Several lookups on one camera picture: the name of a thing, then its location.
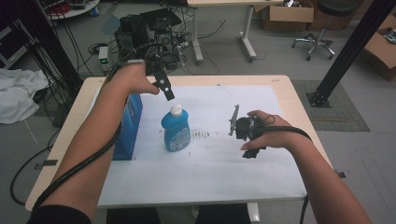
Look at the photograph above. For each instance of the blue bottle with white cap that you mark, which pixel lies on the blue bottle with white cap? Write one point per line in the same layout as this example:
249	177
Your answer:
176	132

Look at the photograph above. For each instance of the office chair with metal base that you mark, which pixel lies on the office chair with metal base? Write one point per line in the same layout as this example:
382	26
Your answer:
320	40

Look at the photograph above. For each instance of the black aluminium frame post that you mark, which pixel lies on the black aluminium frame post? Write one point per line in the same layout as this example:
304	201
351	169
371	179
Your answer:
351	46

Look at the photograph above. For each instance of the white table leg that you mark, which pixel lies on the white table leg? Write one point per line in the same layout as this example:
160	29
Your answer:
253	213

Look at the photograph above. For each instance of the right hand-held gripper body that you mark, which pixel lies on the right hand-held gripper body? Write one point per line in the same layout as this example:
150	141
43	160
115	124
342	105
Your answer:
244	127

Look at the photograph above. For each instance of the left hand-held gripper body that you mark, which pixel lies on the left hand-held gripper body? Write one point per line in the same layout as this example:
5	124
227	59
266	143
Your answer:
157	70

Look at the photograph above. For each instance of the grey floor mat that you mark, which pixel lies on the grey floor mat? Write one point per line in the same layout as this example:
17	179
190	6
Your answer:
339	115

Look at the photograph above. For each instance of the open cardboard box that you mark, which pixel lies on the open cardboard box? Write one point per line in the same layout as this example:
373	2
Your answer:
289	15

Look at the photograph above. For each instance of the person's right hand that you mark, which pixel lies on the person's right hand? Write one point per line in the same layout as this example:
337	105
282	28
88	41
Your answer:
278	135

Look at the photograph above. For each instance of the flat cardboard box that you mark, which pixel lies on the flat cardboard box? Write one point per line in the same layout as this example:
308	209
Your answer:
381	53

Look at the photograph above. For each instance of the person's left hand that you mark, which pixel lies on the person's left hand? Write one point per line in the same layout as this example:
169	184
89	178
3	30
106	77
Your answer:
132	79

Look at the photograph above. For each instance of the round white table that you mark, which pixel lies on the round white table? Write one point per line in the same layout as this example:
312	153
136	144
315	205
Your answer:
74	9

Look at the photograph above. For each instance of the black computer equipment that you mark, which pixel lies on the black computer equipment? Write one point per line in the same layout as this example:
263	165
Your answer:
146	28

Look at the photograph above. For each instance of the person's dark sleeve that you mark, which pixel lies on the person's dark sleeve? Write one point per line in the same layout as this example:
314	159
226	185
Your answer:
57	215

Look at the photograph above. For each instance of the white crumpled cloth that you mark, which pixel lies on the white crumpled cloth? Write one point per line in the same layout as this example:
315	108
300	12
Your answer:
18	93

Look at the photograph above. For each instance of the white-legged desk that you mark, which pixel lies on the white-legged desk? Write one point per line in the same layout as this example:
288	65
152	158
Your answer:
249	31

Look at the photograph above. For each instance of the small white power device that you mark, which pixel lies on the small white power device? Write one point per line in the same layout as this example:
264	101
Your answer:
103	57

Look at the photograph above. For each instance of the white table mat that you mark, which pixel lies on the white table mat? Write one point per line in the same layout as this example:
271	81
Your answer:
211	168

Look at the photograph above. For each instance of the person's legs in dark pants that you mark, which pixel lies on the person's legs in dark pants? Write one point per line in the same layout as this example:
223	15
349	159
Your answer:
134	216

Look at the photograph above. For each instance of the blue carton box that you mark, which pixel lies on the blue carton box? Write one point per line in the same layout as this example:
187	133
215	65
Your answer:
130	124

